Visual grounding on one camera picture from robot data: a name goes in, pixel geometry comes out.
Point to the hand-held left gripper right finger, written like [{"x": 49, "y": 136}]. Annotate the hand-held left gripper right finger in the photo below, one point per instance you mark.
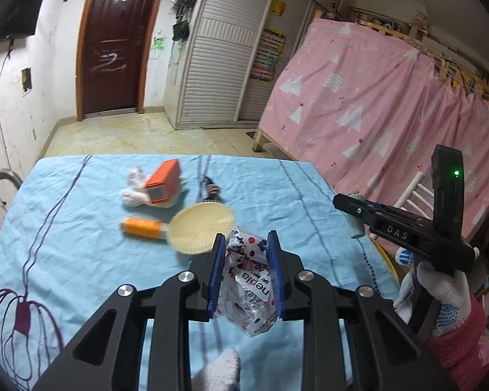
[{"x": 276, "y": 277}]

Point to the white slatted wardrobe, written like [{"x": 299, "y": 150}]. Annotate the white slatted wardrobe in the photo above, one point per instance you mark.
[{"x": 224, "y": 57}]

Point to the person's left hand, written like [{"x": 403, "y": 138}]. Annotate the person's left hand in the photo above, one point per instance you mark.
[{"x": 218, "y": 372}]

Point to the orange box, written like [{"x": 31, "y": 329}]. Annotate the orange box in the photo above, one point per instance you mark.
[{"x": 163, "y": 179}]

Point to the blue printed tablecloth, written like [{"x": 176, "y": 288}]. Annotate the blue printed tablecloth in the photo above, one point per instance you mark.
[{"x": 85, "y": 260}]

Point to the person's right forearm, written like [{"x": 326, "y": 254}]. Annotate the person's right forearm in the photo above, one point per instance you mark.
[{"x": 460, "y": 354}]

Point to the grey metal chair frame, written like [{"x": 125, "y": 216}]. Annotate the grey metal chair frame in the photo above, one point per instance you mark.
[{"x": 4, "y": 173}]

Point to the open wall socket box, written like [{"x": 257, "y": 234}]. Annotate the open wall socket box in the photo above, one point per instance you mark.
[{"x": 27, "y": 81}]

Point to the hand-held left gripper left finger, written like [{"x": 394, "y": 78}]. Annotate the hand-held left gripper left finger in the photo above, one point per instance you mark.
[{"x": 216, "y": 277}]

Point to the orange tube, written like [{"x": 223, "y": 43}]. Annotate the orange tube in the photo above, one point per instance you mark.
[{"x": 140, "y": 228}]

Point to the printed plastic wrapper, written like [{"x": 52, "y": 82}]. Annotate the printed plastic wrapper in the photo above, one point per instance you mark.
[{"x": 244, "y": 289}]

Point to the pink tree-print curtain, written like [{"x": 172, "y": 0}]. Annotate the pink tree-print curtain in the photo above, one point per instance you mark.
[{"x": 371, "y": 110}]

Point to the dark brown door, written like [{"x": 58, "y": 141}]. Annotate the dark brown door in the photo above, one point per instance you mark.
[{"x": 112, "y": 44}]

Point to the yellow poster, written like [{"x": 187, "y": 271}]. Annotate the yellow poster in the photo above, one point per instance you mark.
[{"x": 277, "y": 7}]

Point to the small black object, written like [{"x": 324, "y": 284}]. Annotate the small black object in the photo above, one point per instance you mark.
[{"x": 211, "y": 189}]

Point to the colourful grid chart poster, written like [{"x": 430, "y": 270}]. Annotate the colourful grid chart poster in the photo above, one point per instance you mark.
[{"x": 269, "y": 55}]

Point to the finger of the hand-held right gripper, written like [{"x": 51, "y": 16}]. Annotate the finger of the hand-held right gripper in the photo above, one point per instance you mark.
[{"x": 344, "y": 205}]

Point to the hanging black bags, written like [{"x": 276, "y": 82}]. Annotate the hanging black bags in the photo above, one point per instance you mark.
[{"x": 185, "y": 12}]

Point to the white chair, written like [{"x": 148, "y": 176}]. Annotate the white chair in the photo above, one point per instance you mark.
[{"x": 419, "y": 177}]

